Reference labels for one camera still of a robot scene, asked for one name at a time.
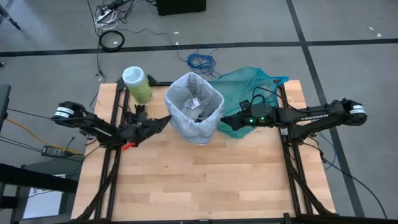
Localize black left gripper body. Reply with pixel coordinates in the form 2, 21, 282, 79
119, 116, 152, 147

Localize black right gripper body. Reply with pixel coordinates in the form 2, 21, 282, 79
233, 111, 256, 131

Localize black red snack wrapper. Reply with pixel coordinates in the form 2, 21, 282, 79
195, 112, 213, 123

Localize teal plastic trash bag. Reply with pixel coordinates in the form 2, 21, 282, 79
208, 66, 289, 139

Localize grey plastic bin liner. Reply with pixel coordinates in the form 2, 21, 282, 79
164, 72, 225, 146

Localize green disinfecting wipes canister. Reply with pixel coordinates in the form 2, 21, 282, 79
121, 65, 154, 105

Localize black power adapter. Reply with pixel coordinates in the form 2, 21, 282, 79
40, 145, 75, 159

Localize white board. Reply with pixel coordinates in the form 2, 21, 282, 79
22, 173, 68, 220

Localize black floor box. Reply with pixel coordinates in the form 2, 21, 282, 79
155, 0, 207, 17

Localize white power strip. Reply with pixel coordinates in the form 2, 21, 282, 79
94, 6, 119, 31

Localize black tripod leg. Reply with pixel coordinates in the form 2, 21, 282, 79
0, 4, 22, 31

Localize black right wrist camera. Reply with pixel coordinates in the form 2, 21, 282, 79
238, 99, 252, 113

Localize blue cable coil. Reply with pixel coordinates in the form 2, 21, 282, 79
177, 45, 218, 78

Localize thin blue floor cable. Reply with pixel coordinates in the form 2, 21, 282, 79
317, 129, 338, 171

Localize black round ring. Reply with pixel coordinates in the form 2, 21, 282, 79
98, 29, 126, 53

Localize orange cable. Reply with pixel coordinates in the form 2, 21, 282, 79
5, 117, 85, 156

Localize black metal table frame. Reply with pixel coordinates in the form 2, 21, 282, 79
58, 76, 398, 224

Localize long black floor cable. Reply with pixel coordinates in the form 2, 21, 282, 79
310, 141, 389, 219

